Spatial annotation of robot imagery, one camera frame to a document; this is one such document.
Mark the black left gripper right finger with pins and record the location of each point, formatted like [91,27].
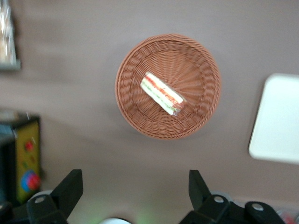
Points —
[203,203]

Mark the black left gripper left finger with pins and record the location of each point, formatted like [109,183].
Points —
[58,200]

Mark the triangle sandwich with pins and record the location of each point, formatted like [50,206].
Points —
[161,93]

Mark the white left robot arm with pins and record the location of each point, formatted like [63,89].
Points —
[115,221]

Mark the beige plastic tray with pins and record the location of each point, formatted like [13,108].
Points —
[278,121]

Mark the brown round wicker basket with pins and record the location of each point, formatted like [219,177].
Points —
[194,70]

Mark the grey snack display tray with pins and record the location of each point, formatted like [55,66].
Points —
[11,65]

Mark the yellow box with buttons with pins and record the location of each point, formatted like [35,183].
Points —
[26,149]

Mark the red cola bottle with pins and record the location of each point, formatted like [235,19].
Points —
[287,218]

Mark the clear bag of snacks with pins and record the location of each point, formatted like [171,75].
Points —
[5,44]

